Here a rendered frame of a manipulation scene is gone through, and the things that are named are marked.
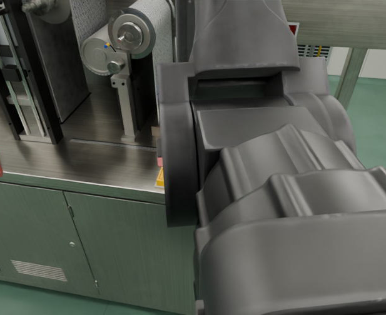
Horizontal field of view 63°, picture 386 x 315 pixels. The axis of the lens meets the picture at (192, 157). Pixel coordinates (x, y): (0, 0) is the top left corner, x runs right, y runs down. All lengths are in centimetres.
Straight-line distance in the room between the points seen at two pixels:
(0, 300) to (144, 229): 105
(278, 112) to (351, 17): 117
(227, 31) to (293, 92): 5
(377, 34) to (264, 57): 118
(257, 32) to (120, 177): 84
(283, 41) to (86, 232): 113
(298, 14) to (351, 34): 20
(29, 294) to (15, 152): 93
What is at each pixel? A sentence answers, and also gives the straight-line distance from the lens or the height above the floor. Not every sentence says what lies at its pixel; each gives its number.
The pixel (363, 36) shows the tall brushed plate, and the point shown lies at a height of 118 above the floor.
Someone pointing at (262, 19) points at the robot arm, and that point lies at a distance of 20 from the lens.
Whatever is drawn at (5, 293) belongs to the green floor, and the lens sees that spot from 200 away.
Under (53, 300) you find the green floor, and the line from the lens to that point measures 188.
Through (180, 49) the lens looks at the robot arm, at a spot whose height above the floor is 139.
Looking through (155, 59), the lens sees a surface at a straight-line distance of 105.
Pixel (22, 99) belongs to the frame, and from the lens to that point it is 118.
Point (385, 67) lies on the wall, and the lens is 409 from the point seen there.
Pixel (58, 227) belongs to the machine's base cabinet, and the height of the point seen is 62.
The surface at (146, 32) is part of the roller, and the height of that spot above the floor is 126.
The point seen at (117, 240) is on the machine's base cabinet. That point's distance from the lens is 123.
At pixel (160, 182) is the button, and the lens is 93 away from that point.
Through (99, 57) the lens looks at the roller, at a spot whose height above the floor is 117.
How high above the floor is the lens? 155
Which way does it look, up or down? 39 degrees down
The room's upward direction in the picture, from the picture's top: straight up
